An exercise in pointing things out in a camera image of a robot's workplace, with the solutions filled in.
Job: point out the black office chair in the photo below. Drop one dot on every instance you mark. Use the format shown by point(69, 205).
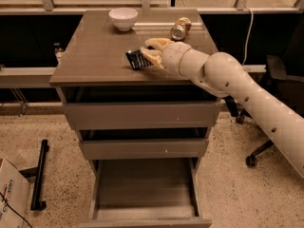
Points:
point(284, 74)

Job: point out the white cardboard box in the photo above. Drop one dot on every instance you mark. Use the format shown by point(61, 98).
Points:
point(14, 189)

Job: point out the white ceramic bowl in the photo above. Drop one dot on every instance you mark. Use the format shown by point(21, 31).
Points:
point(123, 19)

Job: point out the grey open bottom drawer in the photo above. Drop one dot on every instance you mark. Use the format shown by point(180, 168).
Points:
point(146, 193)

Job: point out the grey middle drawer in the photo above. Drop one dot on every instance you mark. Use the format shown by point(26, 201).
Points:
point(153, 143)

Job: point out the grey top drawer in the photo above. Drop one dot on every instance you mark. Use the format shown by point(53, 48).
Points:
point(139, 107)

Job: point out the grey drawer cabinet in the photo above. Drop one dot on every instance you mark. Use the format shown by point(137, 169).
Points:
point(95, 56)

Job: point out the crushed metal can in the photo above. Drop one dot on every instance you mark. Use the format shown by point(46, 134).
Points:
point(180, 29)

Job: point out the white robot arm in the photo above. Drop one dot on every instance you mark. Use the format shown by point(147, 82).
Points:
point(222, 75)

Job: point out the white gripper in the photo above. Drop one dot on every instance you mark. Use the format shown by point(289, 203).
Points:
point(172, 58)

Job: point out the black metal stand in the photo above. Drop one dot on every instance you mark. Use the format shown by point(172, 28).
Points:
point(37, 172)

